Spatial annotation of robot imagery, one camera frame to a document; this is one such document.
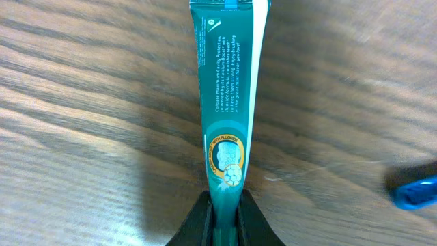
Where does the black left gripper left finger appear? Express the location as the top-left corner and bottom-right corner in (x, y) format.
(166, 191), (214, 246)

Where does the blue disposable razor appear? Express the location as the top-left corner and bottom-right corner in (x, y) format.
(392, 176), (436, 210)

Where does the teal Colgate toothpaste tube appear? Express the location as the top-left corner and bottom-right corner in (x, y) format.
(189, 0), (271, 245)

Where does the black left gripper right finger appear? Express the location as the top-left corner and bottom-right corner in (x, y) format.
(237, 189), (285, 246)

